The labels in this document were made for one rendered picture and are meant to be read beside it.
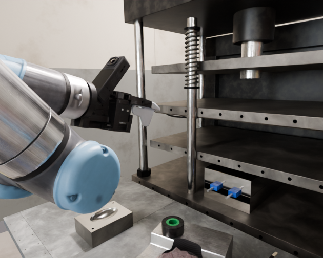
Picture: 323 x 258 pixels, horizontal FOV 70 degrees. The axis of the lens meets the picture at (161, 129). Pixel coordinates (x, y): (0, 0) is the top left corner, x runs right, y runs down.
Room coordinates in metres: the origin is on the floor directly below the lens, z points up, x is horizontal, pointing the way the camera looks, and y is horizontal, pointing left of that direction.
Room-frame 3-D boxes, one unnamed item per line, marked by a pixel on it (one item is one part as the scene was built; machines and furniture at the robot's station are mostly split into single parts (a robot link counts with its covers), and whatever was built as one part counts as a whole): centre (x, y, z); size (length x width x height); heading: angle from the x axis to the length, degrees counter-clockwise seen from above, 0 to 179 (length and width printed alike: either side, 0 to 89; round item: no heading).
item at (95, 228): (0.92, 0.26, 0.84); 0.20 x 0.15 x 0.07; 134
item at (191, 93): (1.28, -0.17, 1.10); 0.05 x 0.05 x 1.30
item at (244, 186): (1.31, -0.51, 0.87); 0.50 x 0.27 x 0.17; 134
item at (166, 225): (0.74, -0.03, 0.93); 0.08 x 0.08 x 0.04
